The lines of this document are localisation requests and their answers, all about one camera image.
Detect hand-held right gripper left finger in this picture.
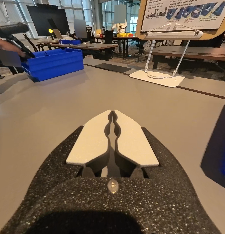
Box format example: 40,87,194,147
65,110,113,177

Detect printed instruction sheet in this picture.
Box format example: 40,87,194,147
141,0,225,34

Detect blue plastic bin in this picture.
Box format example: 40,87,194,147
200,100,225,189
21,48,85,82
61,39,82,45

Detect person's leg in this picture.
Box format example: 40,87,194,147
0,55,20,80

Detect white printed icon sheet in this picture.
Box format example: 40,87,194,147
144,40,153,52

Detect wood-edged grey desk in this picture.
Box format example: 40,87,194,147
144,45,225,73

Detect dark desk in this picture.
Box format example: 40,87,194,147
94,36,142,57
37,41,119,61

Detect black office chair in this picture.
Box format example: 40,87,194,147
104,30,114,60
135,39,151,63

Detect black table mat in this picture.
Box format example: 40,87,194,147
94,63,132,74

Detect black display screen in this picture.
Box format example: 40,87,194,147
26,3,67,37

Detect person's left hand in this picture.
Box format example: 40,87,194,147
0,39,26,56

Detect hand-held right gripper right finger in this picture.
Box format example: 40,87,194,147
112,109,160,178

